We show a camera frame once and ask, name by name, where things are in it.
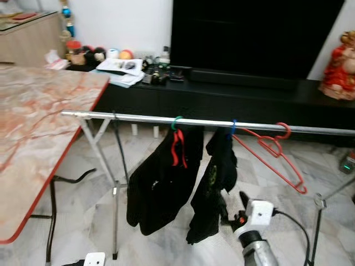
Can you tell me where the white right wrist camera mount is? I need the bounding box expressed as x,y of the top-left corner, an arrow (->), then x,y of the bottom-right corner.
236,199 -> 275,240

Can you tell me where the black shirt green logo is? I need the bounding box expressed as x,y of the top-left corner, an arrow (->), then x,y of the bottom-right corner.
186,130 -> 239,244

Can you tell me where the black thin hanger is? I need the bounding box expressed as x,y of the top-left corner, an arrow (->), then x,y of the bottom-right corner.
112,114 -> 131,186

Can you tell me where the black flat television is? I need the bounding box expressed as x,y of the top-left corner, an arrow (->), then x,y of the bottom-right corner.
170,0 -> 346,80

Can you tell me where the black television console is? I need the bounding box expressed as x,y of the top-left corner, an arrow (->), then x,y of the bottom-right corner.
67,64 -> 355,147

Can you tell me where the black t-shirt red collar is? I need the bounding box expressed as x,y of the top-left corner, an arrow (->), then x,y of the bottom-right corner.
126,126 -> 204,236

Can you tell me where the red plastic hanger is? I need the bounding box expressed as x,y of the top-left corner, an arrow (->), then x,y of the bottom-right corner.
233,122 -> 308,195

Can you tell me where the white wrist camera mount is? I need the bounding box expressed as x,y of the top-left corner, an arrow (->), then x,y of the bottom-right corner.
236,199 -> 275,240
83,252 -> 106,266

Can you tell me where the red laughing Buddha statue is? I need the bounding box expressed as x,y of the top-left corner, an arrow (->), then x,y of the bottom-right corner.
319,30 -> 355,101

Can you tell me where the blue gold trophy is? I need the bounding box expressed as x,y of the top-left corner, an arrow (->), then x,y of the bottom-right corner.
61,0 -> 75,38

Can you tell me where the clear plastic bottle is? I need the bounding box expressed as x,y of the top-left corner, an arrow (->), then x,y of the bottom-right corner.
158,46 -> 170,64

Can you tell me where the black flat box gadget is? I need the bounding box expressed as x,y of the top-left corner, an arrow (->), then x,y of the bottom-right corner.
169,65 -> 187,83

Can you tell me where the white pink tissue pack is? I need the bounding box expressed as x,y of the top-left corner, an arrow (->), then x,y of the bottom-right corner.
45,50 -> 70,70

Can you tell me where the light blue paper stack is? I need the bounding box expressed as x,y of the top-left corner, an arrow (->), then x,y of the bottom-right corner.
105,71 -> 145,88

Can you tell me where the light wooden cabinet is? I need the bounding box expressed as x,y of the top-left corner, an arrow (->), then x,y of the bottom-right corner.
0,10 -> 67,67

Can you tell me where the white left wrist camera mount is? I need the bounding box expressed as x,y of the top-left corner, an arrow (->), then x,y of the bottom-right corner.
83,252 -> 106,266

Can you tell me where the black soundbar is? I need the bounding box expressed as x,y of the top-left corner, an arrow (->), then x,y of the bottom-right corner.
189,68 -> 297,91

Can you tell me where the silver metal clothes rack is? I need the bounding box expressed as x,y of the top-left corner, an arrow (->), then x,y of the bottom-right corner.
60,110 -> 355,265

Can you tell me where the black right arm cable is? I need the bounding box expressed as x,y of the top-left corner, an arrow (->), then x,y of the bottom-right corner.
273,209 -> 311,266

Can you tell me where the marble pattern folding table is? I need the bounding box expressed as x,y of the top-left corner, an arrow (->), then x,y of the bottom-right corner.
0,65 -> 110,265

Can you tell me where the red lid jar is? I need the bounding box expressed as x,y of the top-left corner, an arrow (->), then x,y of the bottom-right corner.
65,40 -> 84,64

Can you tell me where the black round plush toy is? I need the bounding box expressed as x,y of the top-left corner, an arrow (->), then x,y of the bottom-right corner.
83,46 -> 96,63
94,46 -> 107,63

